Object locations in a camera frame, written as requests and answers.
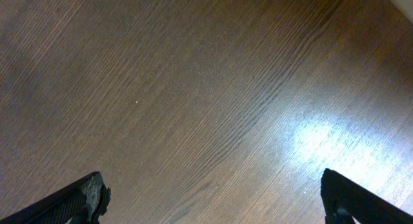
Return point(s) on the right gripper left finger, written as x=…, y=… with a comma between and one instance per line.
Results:
x=81, y=202

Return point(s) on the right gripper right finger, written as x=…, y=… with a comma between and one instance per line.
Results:
x=347, y=202

